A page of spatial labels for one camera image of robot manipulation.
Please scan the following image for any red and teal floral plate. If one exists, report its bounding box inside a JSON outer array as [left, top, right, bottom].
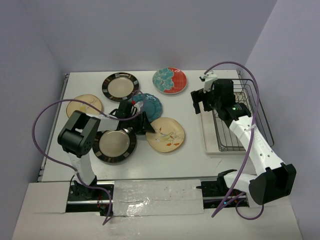
[[152, 67, 188, 95]]

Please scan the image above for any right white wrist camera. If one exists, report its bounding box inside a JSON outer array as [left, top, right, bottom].
[[199, 71, 218, 93]]

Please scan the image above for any teal scalloped plate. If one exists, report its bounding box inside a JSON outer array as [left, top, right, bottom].
[[130, 93, 163, 122]]

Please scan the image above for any black rim plate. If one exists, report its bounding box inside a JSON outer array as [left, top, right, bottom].
[[92, 129, 137, 165], [101, 72, 140, 102]]

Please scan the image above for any white drain tray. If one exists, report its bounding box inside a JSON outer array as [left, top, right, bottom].
[[199, 102, 246, 155]]

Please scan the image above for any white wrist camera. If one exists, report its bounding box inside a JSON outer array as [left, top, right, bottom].
[[199, 71, 218, 93], [130, 100, 145, 116]]

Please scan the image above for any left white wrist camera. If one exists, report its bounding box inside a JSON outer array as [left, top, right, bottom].
[[130, 100, 145, 116]]

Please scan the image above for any black rim plate front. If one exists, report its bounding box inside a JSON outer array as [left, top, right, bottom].
[[92, 129, 137, 165]]

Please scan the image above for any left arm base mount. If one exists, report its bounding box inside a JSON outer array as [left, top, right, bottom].
[[65, 181, 114, 217]]

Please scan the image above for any silver tape sheet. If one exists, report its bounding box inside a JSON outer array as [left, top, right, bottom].
[[112, 179, 204, 217]]

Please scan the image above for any black wire dish rack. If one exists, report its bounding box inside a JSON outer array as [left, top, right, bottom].
[[212, 79, 275, 154]]

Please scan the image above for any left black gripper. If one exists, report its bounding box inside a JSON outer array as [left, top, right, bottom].
[[124, 111, 155, 135]]

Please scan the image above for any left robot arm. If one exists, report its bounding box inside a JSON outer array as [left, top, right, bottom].
[[57, 100, 155, 200]]

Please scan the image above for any beige bird plate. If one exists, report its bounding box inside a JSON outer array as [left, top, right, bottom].
[[66, 94, 103, 118], [145, 117, 185, 153]]

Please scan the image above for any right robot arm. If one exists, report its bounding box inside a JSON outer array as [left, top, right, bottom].
[[190, 79, 297, 206]]

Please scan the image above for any black rim plate rear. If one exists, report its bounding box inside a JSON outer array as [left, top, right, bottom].
[[101, 72, 140, 102]]

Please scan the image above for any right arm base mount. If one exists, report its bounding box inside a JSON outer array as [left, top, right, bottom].
[[196, 177, 249, 209]]

